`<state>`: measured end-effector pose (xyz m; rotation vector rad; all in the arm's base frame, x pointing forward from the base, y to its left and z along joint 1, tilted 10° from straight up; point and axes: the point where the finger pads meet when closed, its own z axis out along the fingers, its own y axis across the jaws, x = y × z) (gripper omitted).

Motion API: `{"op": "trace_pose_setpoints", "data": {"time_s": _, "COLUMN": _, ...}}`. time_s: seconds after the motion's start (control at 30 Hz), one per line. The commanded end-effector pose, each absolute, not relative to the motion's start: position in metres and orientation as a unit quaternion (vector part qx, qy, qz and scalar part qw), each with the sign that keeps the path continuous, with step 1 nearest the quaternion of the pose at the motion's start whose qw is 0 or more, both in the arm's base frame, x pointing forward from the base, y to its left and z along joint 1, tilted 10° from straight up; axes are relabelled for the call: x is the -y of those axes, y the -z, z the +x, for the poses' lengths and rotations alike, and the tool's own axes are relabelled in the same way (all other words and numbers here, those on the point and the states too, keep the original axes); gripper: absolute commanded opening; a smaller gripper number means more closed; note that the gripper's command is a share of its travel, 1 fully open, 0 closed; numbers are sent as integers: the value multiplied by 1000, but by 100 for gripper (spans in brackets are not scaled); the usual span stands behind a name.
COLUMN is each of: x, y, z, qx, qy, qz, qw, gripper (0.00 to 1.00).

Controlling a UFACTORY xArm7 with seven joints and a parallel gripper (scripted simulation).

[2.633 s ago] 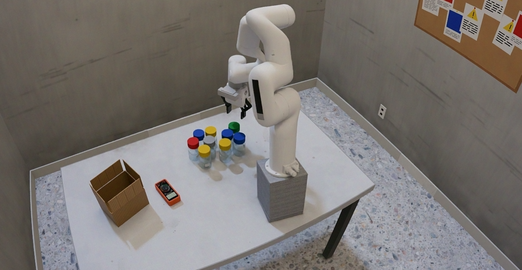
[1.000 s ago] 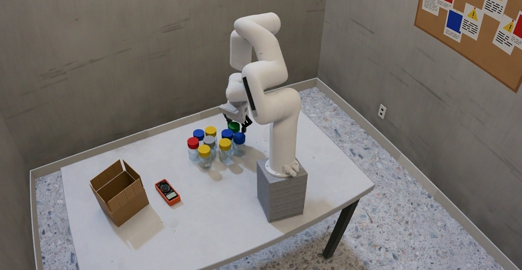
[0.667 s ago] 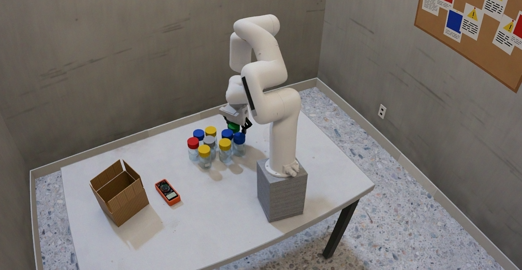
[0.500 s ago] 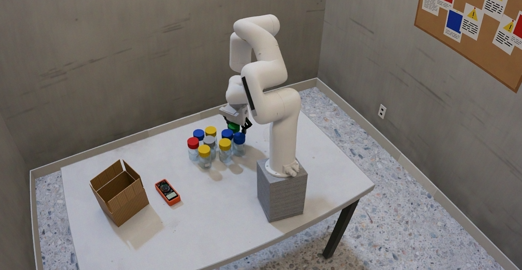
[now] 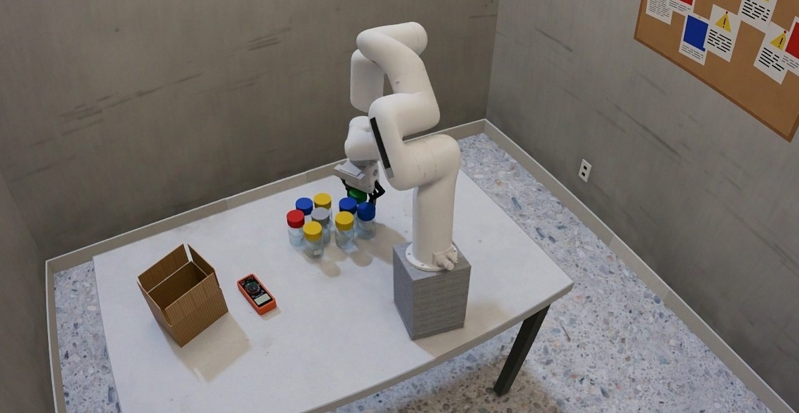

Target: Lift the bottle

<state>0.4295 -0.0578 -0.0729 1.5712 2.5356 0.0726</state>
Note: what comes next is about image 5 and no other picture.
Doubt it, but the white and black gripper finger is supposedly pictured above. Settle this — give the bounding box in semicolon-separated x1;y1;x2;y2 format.
368;180;385;206
340;178;352;197

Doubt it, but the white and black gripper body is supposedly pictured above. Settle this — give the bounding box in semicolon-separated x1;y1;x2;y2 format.
345;162;380;193

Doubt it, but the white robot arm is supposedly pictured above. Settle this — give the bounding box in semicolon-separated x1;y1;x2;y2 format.
334;22;461;271

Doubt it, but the clear bottle with red cap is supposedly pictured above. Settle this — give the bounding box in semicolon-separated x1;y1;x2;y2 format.
287;210;305;247

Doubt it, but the orange digital multimeter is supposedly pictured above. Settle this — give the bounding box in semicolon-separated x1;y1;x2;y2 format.
237;274;277;315

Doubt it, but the brown cardboard box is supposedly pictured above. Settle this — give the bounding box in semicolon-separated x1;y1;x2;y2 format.
137;243;228;348

